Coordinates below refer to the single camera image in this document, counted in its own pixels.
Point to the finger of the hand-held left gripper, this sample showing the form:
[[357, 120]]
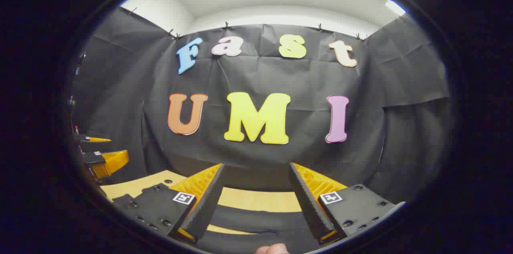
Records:
[[90, 139], [108, 162]]

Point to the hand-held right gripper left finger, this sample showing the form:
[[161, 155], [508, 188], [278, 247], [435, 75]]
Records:
[[206, 206]]

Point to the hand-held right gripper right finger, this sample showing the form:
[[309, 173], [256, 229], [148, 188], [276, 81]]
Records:
[[308, 202]]

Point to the black jeans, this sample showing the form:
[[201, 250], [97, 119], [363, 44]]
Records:
[[260, 220]]

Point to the black backdrop cloth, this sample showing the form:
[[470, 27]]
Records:
[[260, 73]]

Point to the white ceiling light panel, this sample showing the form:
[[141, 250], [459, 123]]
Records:
[[394, 7]]

